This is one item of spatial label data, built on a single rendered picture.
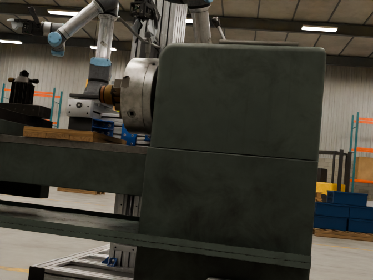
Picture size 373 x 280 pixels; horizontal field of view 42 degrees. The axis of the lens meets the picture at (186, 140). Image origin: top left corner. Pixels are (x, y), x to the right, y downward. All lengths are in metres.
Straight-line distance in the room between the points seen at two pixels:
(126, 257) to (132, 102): 1.21
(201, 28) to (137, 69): 0.67
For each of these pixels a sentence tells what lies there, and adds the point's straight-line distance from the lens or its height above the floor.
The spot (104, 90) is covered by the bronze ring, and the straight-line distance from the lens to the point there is 2.05.
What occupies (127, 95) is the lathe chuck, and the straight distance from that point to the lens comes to 1.87.
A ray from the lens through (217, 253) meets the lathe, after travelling 1.62.
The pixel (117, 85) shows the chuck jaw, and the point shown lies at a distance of 1.92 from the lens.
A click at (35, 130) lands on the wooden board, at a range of 1.99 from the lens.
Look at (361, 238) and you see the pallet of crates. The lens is 8.74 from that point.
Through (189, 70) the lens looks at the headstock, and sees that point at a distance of 1.75.
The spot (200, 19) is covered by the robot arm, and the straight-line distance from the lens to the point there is 2.48.
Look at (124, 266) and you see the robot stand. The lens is 2.85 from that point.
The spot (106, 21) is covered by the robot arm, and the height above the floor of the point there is 1.64.
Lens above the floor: 0.77
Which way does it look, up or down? 4 degrees up
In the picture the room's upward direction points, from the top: 6 degrees clockwise
